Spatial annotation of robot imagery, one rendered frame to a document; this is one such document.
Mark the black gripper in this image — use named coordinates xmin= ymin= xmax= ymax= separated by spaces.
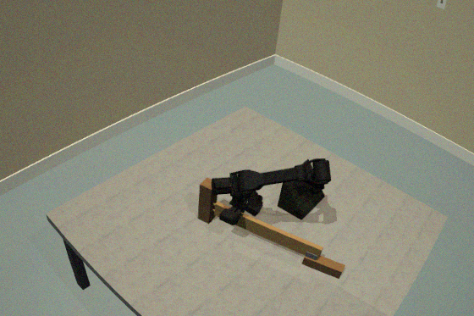
xmin=220 ymin=191 xmax=258 ymax=225

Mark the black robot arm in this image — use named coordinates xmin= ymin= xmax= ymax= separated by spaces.
xmin=212 ymin=158 xmax=331 ymax=217

